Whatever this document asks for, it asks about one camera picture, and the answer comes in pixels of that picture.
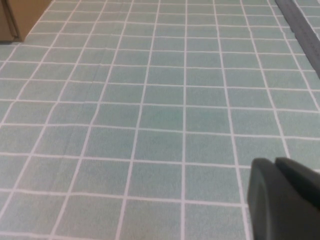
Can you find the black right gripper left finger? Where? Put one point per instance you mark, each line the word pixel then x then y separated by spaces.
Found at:
pixel 280 212

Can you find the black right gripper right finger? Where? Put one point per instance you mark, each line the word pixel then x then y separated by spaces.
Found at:
pixel 302 180

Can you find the grey flat strip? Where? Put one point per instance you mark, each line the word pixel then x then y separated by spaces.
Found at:
pixel 302 27

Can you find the plain brown cardboard box shell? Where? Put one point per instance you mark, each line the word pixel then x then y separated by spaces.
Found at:
pixel 32 15

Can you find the green checkered tablecloth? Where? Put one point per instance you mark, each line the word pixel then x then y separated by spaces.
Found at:
pixel 150 125

